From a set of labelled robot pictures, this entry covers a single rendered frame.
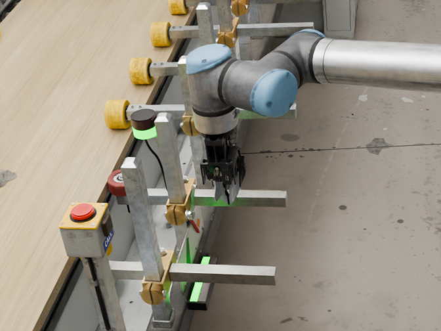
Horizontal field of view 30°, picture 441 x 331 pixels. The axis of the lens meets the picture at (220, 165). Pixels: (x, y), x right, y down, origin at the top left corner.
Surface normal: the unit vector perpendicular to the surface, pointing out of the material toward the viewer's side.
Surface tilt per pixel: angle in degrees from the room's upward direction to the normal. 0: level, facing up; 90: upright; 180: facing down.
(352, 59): 58
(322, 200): 0
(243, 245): 0
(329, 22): 90
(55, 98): 0
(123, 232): 90
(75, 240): 90
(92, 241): 90
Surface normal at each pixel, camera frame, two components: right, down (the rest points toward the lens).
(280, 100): 0.74, 0.31
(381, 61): -0.63, -0.03
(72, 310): 0.98, 0.01
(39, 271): -0.11, -0.82
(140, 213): -0.18, 0.57
